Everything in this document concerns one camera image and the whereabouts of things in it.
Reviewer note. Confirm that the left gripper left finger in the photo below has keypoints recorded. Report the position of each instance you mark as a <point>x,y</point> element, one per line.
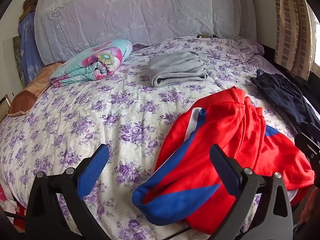
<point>45,218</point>

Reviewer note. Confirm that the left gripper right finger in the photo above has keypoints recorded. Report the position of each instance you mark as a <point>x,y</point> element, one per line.
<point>273,217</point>

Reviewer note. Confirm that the red blue white pants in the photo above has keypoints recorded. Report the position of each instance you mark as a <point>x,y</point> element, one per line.
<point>194,180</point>

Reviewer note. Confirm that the dark navy garment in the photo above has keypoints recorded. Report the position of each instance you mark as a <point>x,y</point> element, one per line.
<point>287,99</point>

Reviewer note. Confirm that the purple floral bed sheet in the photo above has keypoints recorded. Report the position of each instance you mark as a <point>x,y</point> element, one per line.
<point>124,112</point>

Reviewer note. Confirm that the beige brick pattern curtain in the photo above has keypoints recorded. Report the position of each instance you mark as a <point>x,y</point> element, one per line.
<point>295,42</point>

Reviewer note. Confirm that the brown satin pillow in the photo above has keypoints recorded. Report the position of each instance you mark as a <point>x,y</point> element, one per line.
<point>24,101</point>

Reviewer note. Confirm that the blue patterned cloth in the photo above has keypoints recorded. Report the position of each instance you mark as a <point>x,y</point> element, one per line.
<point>30,57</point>

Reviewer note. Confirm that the folded grey pants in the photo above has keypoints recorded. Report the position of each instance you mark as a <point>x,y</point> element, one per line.
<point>176,68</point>

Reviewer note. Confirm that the folded floral turquoise blanket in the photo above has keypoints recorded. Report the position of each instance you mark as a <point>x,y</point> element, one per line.
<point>92,64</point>

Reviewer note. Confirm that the white lace headboard cover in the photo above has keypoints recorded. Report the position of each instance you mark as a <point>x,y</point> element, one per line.
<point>64,28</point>

